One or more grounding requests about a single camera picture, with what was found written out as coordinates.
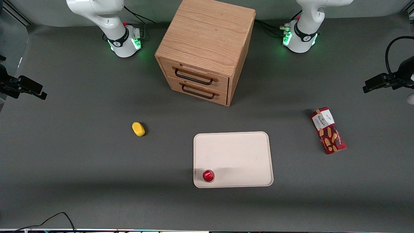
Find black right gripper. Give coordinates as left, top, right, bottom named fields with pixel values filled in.
left=0, top=64, right=48, bottom=100

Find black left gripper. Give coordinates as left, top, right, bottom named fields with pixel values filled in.
left=362, top=57, right=414, bottom=94

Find red cookie box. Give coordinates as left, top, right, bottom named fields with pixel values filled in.
left=310, top=106, right=347, bottom=155

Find beige rectangular tray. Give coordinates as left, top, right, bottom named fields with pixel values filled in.
left=193, top=131, right=274, bottom=188

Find grey table mat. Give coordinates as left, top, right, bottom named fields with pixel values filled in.
left=0, top=13, right=414, bottom=231

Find yellow sponge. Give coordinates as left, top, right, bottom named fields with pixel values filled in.
left=132, top=122, right=146, bottom=137

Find wooden drawer front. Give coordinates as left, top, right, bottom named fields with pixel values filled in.
left=168, top=77, right=229, bottom=106
left=159, top=58, right=230, bottom=94

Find wooden two-drawer cabinet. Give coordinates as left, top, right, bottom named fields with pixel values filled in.
left=155, top=0, right=256, bottom=107

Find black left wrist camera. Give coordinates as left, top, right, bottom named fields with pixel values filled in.
left=365, top=73, right=390, bottom=86

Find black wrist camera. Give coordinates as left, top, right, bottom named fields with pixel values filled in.
left=18, top=75, right=43, bottom=94
left=365, top=73, right=390, bottom=86

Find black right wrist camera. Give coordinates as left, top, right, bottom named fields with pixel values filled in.
left=18, top=75, right=43, bottom=94

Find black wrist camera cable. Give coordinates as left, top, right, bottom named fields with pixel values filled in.
left=385, top=36, right=414, bottom=78

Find black right arm base cable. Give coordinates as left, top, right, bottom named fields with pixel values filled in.
left=123, top=5, right=156, bottom=41

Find black left arm base cables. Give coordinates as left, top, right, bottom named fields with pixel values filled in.
left=255, top=19, right=287, bottom=39

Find black cable at table edge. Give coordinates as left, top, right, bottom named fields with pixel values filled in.
left=12, top=212, right=77, bottom=233

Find black wire drawer handle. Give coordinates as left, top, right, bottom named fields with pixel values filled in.
left=174, top=67, right=214, bottom=86
left=181, top=83, right=216, bottom=100

